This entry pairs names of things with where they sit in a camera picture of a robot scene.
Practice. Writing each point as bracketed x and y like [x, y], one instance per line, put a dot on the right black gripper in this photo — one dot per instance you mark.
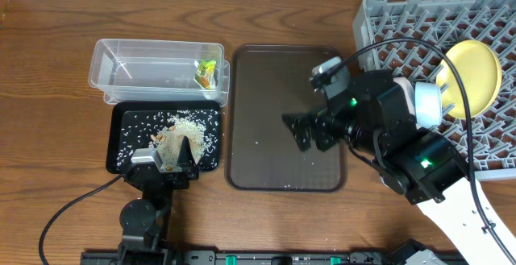
[321, 131]

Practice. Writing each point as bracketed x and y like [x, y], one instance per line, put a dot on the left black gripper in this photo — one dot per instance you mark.
[170, 172]

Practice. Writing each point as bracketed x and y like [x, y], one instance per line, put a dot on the white pink bowl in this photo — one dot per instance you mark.
[408, 91]

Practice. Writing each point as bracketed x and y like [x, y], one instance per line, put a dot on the black waste tray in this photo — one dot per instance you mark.
[123, 107]

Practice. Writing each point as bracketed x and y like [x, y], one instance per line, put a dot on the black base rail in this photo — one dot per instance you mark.
[411, 252]

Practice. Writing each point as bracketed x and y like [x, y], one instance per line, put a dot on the rice pile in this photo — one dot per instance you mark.
[164, 131]

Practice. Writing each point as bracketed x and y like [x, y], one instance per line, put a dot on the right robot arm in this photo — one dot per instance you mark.
[371, 114]

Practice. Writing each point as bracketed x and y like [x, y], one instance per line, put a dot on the yellow plate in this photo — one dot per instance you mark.
[480, 71]

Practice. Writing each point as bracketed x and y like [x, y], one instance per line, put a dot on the green snack wrapper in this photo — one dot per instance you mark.
[205, 74]

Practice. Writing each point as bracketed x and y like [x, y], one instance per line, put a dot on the light blue bowl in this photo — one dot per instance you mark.
[428, 104]

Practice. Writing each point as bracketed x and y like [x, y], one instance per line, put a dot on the dark brown serving tray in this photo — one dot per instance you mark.
[269, 81]

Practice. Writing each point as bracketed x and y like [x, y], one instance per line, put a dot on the clear plastic bin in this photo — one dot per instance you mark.
[156, 70]

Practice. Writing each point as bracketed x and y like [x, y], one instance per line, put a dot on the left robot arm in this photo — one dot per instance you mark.
[145, 220]

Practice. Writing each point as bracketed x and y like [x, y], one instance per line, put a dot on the grey dishwasher rack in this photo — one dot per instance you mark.
[446, 23]

